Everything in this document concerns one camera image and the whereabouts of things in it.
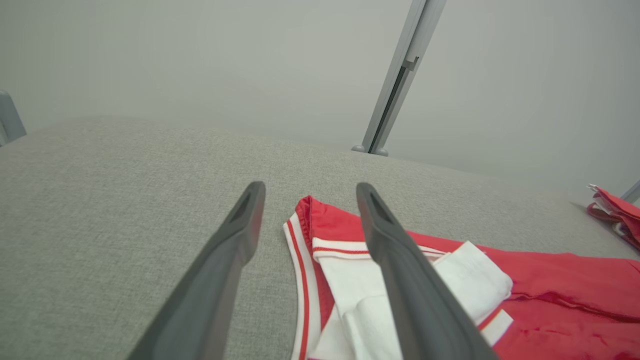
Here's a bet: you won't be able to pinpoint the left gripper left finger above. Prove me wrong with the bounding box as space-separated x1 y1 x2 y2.
125 181 267 360

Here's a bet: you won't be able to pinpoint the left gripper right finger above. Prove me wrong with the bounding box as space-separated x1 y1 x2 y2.
355 182 499 360

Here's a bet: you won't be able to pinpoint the red shirt with white sleeves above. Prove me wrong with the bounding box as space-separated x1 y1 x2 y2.
282 195 640 360

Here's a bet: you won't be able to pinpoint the grey partition post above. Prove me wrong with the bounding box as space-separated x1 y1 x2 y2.
0 90 27 148
351 0 448 157
620 179 640 206

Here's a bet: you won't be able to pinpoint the red shorts with white stripe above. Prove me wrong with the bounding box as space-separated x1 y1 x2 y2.
586 183 640 251

